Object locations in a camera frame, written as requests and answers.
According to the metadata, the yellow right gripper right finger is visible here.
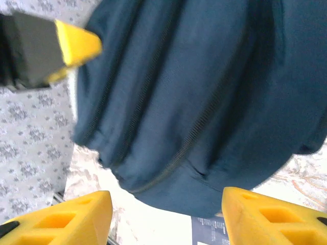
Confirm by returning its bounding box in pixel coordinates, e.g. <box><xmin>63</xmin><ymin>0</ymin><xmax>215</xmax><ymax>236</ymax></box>
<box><xmin>221</xmin><ymin>186</ymin><xmax>327</xmax><ymax>245</ymax></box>

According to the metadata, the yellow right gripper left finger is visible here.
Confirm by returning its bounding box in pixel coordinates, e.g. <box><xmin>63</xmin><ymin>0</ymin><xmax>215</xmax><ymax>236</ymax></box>
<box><xmin>0</xmin><ymin>190</ymin><xmax>113</xmax><ymax>245</ymax></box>

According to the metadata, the wide blue booklet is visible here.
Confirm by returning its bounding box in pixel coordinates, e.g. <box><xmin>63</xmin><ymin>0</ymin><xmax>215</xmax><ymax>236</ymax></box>
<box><xmin>191</xmin><ymin>215</ymin><xmax>232</xmax><ymax>245</ymax></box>

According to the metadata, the navy blue backpack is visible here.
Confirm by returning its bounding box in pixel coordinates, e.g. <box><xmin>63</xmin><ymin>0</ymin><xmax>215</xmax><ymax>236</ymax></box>
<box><xmin>72</xmin><ymin>0</ymin><xmax>327</xmax><ymax>219</ymax></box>

